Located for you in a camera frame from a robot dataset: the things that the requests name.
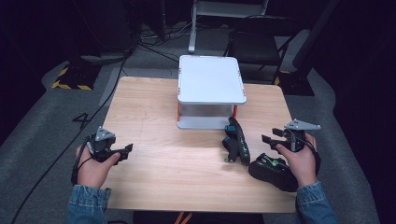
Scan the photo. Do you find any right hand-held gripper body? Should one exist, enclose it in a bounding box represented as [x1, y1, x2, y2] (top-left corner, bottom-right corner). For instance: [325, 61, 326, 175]
[279, 118, 322, 153]

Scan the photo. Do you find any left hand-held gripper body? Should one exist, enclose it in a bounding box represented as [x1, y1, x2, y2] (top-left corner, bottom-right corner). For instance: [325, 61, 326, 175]
[86, 125, 124, 163]

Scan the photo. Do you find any black sandal with green strap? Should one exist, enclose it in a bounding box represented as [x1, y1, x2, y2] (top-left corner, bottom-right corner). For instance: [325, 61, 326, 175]
[247, 152, 299, 193]

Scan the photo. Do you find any white two-tier shoe rack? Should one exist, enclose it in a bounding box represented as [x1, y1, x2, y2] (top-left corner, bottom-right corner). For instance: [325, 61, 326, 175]
[176, 54, 248, 131]

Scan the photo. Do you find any person's left hand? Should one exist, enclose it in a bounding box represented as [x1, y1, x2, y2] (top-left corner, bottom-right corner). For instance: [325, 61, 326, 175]
[76, 145, 121, 189]

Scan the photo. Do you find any person's right hand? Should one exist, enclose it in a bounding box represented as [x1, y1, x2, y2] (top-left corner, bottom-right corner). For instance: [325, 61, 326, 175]
[276, 132, 318, 189]

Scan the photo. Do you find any dark stand base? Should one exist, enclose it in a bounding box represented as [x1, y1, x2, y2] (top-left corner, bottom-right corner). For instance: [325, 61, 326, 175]
[274, 70, 316, 97]

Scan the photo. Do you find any black yellow striped floor base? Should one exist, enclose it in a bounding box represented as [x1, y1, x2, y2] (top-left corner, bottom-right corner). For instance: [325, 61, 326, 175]
[50, 63, 102, 91]

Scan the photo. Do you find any black folding chair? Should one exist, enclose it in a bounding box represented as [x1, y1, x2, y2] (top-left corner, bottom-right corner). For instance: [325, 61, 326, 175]
[222, 15, 304, 86]

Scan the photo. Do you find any white metal stand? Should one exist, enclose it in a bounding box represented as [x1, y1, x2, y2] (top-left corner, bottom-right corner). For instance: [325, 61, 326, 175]
[188, 0, 271, 54]

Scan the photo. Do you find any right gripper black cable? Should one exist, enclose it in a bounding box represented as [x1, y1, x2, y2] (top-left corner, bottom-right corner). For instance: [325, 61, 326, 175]
[284, 128, 322, 175]

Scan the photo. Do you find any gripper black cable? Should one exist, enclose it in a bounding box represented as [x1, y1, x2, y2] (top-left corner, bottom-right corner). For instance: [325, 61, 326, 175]
[70, 135, 94, 186]
[284, 128, 322, 175]

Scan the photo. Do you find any black cable on floor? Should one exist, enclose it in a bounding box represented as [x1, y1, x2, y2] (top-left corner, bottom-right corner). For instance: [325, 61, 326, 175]
[10, 46, 134, 224]

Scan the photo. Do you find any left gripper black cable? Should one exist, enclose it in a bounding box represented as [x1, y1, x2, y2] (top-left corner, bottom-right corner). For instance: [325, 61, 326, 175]
[70, 135, 94, 186]

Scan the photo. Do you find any orange strap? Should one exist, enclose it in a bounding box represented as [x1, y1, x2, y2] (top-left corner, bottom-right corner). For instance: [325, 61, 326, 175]
[174, 211, 193, 224]

